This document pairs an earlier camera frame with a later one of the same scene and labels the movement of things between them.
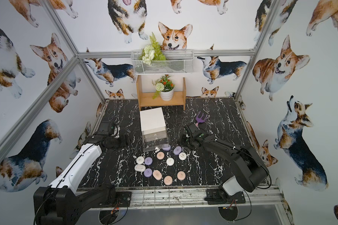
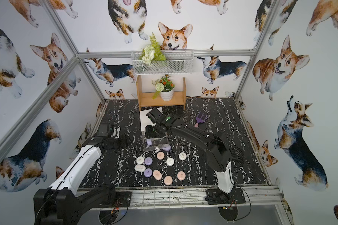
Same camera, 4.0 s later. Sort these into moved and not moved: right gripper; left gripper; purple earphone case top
Moved: right gripper
Not moved: purple earphone case top; left gripper
